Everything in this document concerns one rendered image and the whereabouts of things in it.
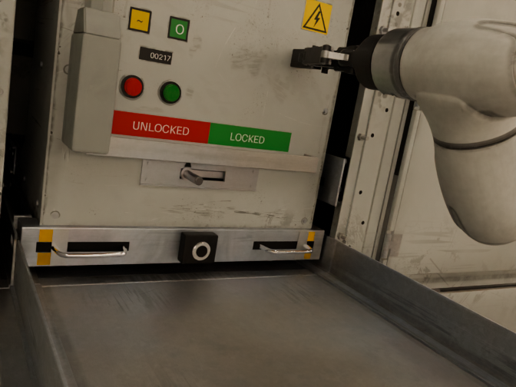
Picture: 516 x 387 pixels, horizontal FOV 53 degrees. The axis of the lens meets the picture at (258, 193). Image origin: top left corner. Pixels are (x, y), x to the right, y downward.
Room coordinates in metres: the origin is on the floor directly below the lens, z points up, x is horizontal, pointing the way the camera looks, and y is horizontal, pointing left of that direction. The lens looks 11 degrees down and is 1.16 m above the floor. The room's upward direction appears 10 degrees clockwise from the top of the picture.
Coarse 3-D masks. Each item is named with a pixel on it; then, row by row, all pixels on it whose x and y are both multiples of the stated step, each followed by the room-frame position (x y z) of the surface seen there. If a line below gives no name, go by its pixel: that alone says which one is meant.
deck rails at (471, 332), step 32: (352, 256) 0.91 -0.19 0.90; (32, 288) 0.53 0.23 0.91; (352, 288) 0.89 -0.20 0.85; (384, 288) 0.84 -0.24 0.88; (416, 288) 0.78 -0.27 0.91; (32, 320) 0.51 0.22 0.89; (416, 320) 0.77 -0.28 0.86; (448, 320) 0.72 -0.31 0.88; (480, 320) 0.68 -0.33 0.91; (32, 352) 0.50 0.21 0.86; (64, 352) 0.52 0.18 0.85; (448, 352) 0.69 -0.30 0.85; (480, 352) 0.67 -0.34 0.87; (512, 352) 0.63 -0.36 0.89; (32, 384) 0.46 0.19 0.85; (64, 384) 0.37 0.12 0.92; (512, 384) 0.63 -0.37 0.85
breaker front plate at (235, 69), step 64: (64, 0) 0.72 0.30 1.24; (128, 0) 0.77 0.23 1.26; (192, 0) 0.82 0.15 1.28; (256, 0) 0.87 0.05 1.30; (320, 0) 0.94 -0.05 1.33; (64, 64) 0.73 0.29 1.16; (128, 64) 0.77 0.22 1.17; (192, 64) 0.83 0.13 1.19; (256, 64) 0.88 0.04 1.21; (320, 128) 0.97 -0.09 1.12; (64, 192) 0.74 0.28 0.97; (128, 192) 0.79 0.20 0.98; (192, 192) 0.84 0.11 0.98; (256, 192) 0.91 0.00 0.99
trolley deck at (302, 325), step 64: (0, 320) 0.57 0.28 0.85; (64, 320) 0.60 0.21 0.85; (128, 320) 0.63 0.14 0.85; (192, 320) 0.66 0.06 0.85; (256, 320) 0.70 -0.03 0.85; (320, 320) 0.73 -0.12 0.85; (384, 320) 0.78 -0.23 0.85; (0, 384) 0.45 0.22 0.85; (128, 384) 0.49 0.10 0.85; (192, 384) 0.51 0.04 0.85; (256, 384) 0.53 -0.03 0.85; (320, 384) 0.55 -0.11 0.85; (384, 384) 0.58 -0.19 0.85; (448, 384) 0.61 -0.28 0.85
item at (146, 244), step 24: (24, 240) 0.70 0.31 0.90; (72, 240) 0.73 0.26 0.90; (96, 240) 0.75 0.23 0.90; (120, 240) 0.77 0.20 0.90; (144, 240) 0.79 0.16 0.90; (168, 240) 0.81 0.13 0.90; (240, 240) 0.88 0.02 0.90; (264, 240) 0.91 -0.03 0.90; (288, 240) 0.94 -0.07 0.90; (72, 264) 0.74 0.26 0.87; (96, 264) 0.75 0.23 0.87
